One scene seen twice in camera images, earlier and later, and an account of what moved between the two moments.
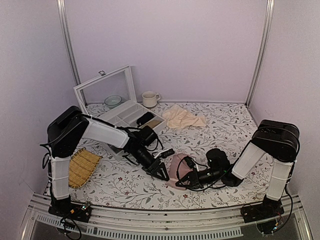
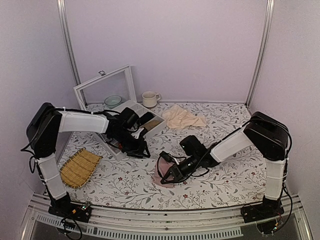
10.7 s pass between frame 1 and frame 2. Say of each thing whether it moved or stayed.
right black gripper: moved
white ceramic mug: stayed
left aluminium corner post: stayed
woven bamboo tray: stayed
